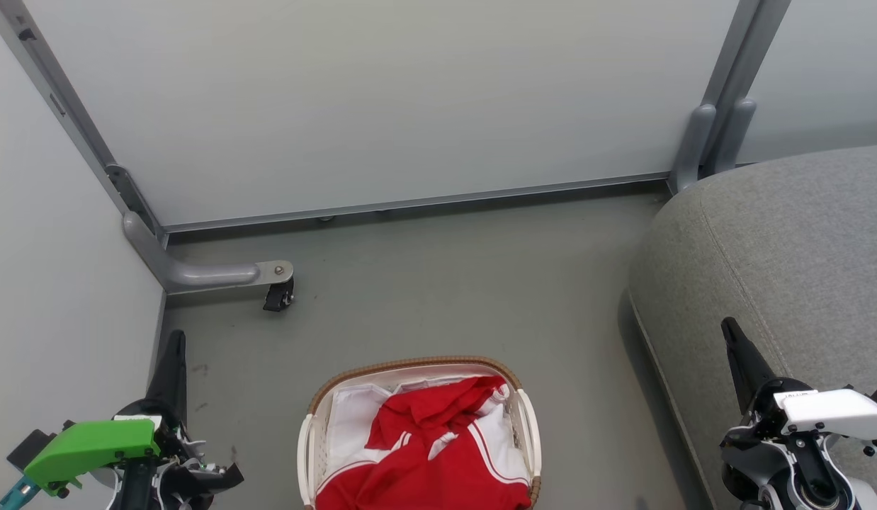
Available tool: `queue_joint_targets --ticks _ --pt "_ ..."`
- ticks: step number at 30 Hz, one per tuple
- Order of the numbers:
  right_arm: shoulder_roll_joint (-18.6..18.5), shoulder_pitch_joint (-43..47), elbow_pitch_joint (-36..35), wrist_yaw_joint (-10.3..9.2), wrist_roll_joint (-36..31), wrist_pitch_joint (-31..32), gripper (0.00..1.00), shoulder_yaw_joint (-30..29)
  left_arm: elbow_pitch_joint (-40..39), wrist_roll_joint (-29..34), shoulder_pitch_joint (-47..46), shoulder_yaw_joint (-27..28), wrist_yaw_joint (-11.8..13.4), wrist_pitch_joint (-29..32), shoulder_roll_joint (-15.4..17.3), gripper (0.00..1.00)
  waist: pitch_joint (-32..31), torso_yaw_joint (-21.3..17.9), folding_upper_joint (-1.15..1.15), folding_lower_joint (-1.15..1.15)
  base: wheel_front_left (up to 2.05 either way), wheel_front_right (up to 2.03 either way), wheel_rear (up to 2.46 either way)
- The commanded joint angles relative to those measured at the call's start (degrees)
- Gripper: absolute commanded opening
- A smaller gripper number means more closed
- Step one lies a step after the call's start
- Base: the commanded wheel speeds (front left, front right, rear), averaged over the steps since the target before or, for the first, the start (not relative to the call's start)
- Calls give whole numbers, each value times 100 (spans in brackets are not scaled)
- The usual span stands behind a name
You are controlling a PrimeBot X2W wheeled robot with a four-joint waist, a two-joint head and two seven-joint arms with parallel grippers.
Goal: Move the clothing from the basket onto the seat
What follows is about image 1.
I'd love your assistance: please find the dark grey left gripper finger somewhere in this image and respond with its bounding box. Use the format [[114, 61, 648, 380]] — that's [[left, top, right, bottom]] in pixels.
[[147, 329, 188, 426], [173, 460, 244, 497]]

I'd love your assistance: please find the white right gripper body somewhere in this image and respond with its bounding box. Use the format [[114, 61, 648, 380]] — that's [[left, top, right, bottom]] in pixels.
[[736, 378, 877, 497]]

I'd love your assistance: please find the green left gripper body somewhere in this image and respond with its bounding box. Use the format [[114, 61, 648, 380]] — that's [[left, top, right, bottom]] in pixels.
[[24, 399, 214, 497]]

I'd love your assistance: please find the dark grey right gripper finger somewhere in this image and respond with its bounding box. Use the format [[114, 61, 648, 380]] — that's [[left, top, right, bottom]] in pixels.
[[720, 317, 778, 415]]

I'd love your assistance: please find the red and white shirt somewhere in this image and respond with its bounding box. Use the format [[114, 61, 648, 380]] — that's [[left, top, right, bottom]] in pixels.
[[316, 407, 533, 510]]

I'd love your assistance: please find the red jersey with white band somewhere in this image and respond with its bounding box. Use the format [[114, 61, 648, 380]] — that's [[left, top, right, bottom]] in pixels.
[[366, 375, 511, 452]]

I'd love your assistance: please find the grey fabric sofa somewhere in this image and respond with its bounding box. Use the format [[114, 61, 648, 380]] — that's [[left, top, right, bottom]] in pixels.
[[626, 144, 877, 510]]

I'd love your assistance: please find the grey partition foot tube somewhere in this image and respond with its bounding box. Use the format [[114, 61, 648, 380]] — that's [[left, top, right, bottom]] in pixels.
[[123, 211, 295, 295]]

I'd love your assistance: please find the white woven-rim laundry basket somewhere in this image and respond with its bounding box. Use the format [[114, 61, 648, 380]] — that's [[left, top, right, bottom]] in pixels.
[[298, 356, 543, 510]]

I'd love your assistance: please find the black caster wheel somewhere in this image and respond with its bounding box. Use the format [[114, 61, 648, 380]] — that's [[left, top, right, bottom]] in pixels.
[[263, 278, 295, 312]]

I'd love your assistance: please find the white cloth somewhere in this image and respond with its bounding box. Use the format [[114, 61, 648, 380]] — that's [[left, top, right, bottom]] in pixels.
[[324, 381, 411, 489]]

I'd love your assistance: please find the grey partition post foot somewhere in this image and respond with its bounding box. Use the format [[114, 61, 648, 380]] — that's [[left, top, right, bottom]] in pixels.
[[667, 104, 717, 194], [709, 97, 758, 175]]

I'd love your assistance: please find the grey partition bottom rail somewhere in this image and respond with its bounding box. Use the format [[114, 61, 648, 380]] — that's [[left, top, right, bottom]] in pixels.
[[161, 172, 670, 234]]

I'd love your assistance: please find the grey partition double post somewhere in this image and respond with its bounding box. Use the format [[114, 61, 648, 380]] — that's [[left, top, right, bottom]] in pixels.
[[701, 0, 793, 111]]

